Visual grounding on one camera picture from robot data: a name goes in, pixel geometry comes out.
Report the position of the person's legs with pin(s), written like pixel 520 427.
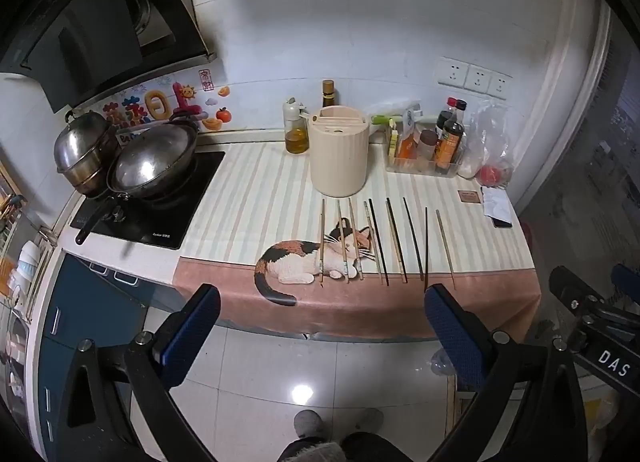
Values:
pixel 350 449

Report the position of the small brown card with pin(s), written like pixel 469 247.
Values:
pixel 469 196

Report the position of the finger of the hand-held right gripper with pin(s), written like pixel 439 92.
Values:
pixel 567 287
pixel 626 278

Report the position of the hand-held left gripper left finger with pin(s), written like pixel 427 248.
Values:
pixel 192 337

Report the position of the orange seasoning packet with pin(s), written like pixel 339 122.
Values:
pixel 408 144

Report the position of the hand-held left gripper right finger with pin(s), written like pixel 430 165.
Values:
pixel 452 337

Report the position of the glass oil bottle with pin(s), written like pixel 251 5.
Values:
pixel 296 134

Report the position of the orange label soy sauce bottle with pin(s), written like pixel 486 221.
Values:
pixel 450 146

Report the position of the clear plastic bag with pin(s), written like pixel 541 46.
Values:
pixel 492 136

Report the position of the yellow seasoning box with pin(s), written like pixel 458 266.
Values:
pixel 394 144

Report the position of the dark bottle with gold cap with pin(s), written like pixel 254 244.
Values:
pixel 327 94

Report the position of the grey slipper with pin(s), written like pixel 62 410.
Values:
pixel 369 421
pixel 307 423

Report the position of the black phone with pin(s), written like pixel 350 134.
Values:
pixel 502 223

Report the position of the dish rack with bowls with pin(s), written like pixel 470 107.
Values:
pixel 22 267

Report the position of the red capped sauce bottle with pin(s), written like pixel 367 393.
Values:
pixel 447 114

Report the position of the colourful wall stickers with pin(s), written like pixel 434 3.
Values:
pixel 155 104

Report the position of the black induction cooktop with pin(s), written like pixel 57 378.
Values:
pixel 165 222

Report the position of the beige ribbed utensil holder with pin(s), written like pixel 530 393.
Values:
pixel 337 151

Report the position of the cat print striped tablecloth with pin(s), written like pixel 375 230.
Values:
pixel 260 192

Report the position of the brown lidded spice jar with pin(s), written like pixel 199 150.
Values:
pixel 428 144

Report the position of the clear plastic condiment tray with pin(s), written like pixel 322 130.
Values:
pixel 400 166

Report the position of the blue kitchen cabinet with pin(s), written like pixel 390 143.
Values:
pixel 95 302

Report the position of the white paper sheet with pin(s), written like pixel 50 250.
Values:
pixel 496 202

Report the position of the steel steamer pot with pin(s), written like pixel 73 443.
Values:
pixel 85 146

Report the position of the black range hood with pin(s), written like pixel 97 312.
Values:
pixel 75 41

